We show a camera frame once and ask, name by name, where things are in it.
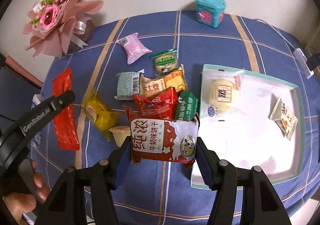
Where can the person's left hand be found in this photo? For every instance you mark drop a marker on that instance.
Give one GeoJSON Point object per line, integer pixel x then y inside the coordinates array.
{"type": "Point", "coordinates": [18, 203]}

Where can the black handheld gripper GenRobot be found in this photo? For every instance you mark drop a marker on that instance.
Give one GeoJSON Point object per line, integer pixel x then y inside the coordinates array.
{"type": "Point", "coordinates": [15, 139]}

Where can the jelly cup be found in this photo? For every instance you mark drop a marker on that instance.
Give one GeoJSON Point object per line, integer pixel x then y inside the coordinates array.
{"type": "Point", "coordinates": [120, 133]}

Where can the long orange-red snack packet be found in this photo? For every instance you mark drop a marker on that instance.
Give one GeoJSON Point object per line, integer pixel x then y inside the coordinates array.
{"type": "Point", "coordinates": [64, 122]}

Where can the teal toy box, pink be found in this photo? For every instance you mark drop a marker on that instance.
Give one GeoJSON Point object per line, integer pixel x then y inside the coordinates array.
{"type": "Point", "coordinates": [210, 12]}

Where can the red white milk biscuit packet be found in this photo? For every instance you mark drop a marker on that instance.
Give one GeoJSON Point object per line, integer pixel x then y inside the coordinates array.
{"type": "Point", "coordinates": [162, 140]}

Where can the orange yellow snack packet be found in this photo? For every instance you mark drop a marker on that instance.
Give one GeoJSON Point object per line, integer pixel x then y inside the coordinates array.
{"type": "Point", "coordinates": [153, 87]}

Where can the pink flower bouquet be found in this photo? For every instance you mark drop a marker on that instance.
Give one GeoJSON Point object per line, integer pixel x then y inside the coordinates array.
{"type": "Point", "coordinates": [53, 24]}

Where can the pink snack packet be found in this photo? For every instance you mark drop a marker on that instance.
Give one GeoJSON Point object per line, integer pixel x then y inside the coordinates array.
{"type": "Point", "coordinates": [133, 47]}

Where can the black power adapter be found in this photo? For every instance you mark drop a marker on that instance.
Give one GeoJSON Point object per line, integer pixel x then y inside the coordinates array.
{"type": "Point", "coordinates": [313, 62]}

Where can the white tray, green rim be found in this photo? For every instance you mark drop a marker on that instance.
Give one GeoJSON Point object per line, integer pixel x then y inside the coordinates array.
{"type": "Point", "coordinates": [249, 138]}

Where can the blue plaid tablecloth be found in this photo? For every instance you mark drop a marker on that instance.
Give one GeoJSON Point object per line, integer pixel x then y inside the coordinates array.
{"type": "Point", "coordinates": [157, 192]}

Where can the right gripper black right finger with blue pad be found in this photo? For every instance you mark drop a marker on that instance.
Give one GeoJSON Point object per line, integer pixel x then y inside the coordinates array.
{"type": "Point", "coordinates": [260, 201]}

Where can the white power strip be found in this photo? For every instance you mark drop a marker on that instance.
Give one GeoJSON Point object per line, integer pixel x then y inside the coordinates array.
{"type": "Point", "coordinates": [300, 57]}

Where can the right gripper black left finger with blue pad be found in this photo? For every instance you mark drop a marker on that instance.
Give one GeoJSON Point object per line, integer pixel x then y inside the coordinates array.
{"type": "Point", "coordinates": [66, 201]}

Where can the cream snack packet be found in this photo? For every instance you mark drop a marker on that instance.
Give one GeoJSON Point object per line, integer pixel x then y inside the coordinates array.
{"type": "Point", "coordinates": [284, 118]}

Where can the pale green snack packet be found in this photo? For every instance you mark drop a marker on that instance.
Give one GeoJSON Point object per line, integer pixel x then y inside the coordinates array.
{"type": "Point", "coordinates": [129, 84]}

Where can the green round biscuit packet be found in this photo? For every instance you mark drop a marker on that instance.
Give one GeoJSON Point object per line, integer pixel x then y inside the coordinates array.
{"type": "Point", "coordinates": [165, 61]}

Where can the clear packet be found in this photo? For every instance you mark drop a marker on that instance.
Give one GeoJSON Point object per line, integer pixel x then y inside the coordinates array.
{"type": "Point", "coordinates": [220, 93]}

